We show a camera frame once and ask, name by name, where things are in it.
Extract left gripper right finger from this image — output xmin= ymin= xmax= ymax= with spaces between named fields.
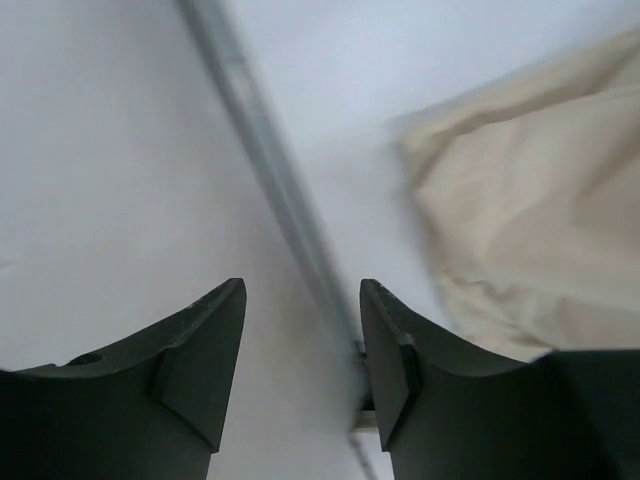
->
xmin=360 ymin=279 xmax=639 ymax=479

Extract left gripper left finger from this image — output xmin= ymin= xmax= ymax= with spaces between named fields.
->
xmin=1 ymin=278 xmax=246 ymax=479

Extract beige trousers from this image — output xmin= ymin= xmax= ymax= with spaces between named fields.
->
xmin=401 ymin=30 xmax=639 ymax=361

